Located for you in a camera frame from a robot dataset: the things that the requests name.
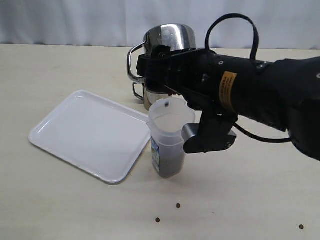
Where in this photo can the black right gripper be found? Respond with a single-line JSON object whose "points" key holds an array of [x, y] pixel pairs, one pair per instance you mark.
{"points": [[195, 74]]}

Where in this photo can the steel mug with kibble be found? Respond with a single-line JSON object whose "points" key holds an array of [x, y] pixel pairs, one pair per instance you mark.
{"points": [[146, 97], [175, 36]]}

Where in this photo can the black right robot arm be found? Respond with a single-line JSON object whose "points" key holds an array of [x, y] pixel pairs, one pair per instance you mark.
{"points": [[284, 95]]}

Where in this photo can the translucent plastic jug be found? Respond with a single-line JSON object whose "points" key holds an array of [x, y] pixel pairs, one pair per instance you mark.
{"points": [[166, 119]]}

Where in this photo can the white plastic tray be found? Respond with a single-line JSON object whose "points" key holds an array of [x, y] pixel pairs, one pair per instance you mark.
{"points": [[94, 134]]}

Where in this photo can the white backdrop curtain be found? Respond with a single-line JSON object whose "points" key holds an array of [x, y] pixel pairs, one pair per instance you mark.
{"points": [[282, 24]]}

